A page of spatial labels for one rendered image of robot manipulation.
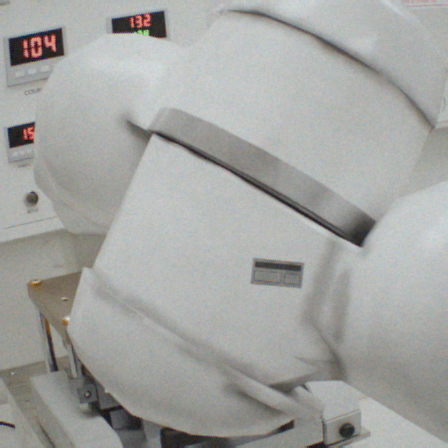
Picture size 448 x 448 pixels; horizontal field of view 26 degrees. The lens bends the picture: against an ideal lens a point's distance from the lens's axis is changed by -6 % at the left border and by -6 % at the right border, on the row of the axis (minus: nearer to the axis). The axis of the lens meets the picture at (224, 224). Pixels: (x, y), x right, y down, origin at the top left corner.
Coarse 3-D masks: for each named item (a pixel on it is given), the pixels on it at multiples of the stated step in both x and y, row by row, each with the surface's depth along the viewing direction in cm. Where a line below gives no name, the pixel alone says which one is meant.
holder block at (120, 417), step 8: (96, 408) 116; (112, 408) 111; (120, 408) 111; (104, 416) 113; (112, 416) 110; (120, 416) 111; (128, 416) 111; (136, 416) 111; (112, 424) 110; (120, 424) 111; (128, 424) 111
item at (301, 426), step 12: (144, 420) 107; (300, 420) 109; (312, 420) 108; (120, 432) 110; (132, 432) 110; (144, 432) 108; (156, 432) 108; (276, 432) 107; (288, 432) 107; (300, 432) 108; (312, 432) 108; (132, 444) 107; (144, 444) 107; (156, 444) 106; (204, 444) 106; (216, 444) 105; (228, 444) 105; (240, 444) 105; (252, 444) 105; (264, 444) 106; (276, 444) 107; (288, 444) 107; (300, 444) 108
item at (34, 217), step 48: (0, 0) 115; (48, 0) 117; (96, 0) 120; (144, 0) 123; (192, 0) 126; (0, 48) 116; (0, 96) 118; (0, 144) 119; (0, 192) 120; (0, 240) 122; (96, 240) 131
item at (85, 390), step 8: (88, 376) 108; (72, 384) 107; (80, 384) 106; (88, 384) 106; (96, 384) 106; (72, 392) 108; (80, 392) 106; (88, 392) 106; (96, 392) 107; (104, 392) 107; (80, 400) 106; (88, 400) 106; (96, 400) 107; (104, 400) 107; (112, 400) 107; (104, 408) 107
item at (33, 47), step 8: (16, 40) 116; (24, 40) 117; (32, 40) 117; (40, 40) 118; (48, 40) 118; (56, 40) 119; (16, 48) 117; (24, 48) 117; (32, 48) 118; (40, 48) 118; (48, 48) 118; (56, 48) 119; (16, 56) 117; (24, 56) 117; (32, 56) 118; (40, 56) 118
